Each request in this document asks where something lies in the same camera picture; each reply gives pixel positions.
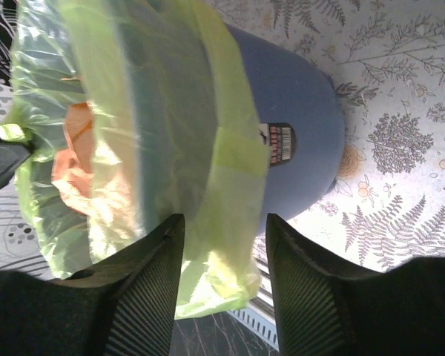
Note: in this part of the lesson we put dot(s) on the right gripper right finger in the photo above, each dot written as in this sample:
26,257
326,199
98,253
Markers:
321,301

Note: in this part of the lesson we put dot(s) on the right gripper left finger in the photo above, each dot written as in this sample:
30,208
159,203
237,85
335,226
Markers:
138,289

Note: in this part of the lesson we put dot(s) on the green plastic trash bag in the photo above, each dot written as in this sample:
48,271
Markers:
175,131

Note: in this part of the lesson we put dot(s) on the blue trash bin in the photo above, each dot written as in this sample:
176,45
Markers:
300,119

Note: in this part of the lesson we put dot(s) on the crumpled orange paper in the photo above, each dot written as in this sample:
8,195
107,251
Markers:
72,172

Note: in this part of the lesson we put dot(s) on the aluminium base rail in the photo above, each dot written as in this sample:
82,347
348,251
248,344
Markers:
258,317

